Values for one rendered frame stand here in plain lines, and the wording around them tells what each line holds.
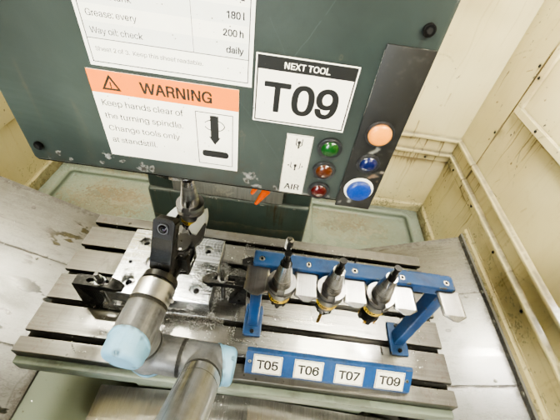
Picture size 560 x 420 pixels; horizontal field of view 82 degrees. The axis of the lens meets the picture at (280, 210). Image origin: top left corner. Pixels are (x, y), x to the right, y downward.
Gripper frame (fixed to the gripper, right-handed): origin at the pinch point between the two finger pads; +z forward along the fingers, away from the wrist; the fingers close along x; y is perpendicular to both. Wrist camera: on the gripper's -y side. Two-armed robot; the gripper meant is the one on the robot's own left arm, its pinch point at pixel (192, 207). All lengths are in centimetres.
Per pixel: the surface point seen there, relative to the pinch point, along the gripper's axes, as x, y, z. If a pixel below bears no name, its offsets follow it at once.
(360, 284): 42.0, 4.9, -8.6
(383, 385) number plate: 57, 34, -19
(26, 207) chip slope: -85, 49, 26
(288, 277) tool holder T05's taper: 25.5, 0.2, -13.7
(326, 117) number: 25, -40, -20
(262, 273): 19.6, 4.8, -11.0
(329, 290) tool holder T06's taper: 34.6, 2.3, -13.3
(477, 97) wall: 90, -2, 89
